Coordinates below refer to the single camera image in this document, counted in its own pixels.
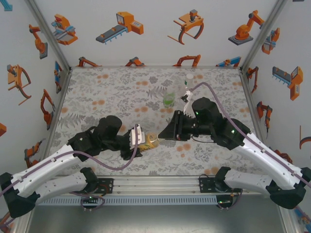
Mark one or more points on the yellow tea bottle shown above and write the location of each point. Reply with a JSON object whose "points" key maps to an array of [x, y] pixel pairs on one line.
{"points": [[151, 142]]}

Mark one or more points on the green label plastic bottle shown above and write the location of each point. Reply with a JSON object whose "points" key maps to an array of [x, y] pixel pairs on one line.
{"points": [[169, 102]]}

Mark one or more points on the clear plastic bottle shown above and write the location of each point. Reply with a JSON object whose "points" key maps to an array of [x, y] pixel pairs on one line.
{"points": [[190, 83]]}

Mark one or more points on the white bottle cap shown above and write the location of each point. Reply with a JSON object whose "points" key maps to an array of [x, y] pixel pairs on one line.
{"points": [[190, 77]]}

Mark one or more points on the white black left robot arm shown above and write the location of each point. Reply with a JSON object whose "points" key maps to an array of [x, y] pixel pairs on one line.
{"points": [[60, 182]]}

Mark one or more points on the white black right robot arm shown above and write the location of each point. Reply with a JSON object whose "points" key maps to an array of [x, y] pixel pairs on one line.
{"points": [[245, 180]]}

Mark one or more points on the floral tablecloth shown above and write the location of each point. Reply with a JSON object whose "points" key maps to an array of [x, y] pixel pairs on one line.
{"points": [[102, 82]]}

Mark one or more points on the small circuit board green light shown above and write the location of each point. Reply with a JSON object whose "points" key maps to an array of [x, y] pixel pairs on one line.
{"points": [[224, 201], [90, 197]]}

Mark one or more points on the grey metal panel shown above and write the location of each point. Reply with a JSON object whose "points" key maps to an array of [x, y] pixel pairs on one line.
{"points": [[155, 221]]}

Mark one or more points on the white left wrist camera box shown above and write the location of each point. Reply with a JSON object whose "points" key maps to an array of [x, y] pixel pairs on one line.
{"points": [[137, 136]]}

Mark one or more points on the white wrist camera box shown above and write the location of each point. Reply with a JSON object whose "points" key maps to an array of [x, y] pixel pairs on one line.
{"points": [[187, 92], [137, 136]]}

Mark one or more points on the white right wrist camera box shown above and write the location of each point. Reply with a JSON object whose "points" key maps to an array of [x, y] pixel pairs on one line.
{"points": [[187, 92]]}

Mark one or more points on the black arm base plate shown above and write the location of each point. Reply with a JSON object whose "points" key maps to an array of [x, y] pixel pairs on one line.
{"points": [[108, 185], [205, 185]]}

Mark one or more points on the wide aluminium frame rail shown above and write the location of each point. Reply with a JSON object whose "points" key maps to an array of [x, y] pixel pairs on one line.
{"points": [[155, 185]]}

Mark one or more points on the slim aluminium table rail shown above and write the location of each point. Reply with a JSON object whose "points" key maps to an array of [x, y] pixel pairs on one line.
{"points": [[250, 97], [61, 97]]}

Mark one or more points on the aluminium frame post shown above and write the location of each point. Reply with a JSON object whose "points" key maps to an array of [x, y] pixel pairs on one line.
{"points": [[49, 36], [262, 36]]}

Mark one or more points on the aluminium frame leg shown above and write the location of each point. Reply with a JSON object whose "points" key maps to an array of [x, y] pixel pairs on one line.
{"points": [[290, 223], [22, 225]]}

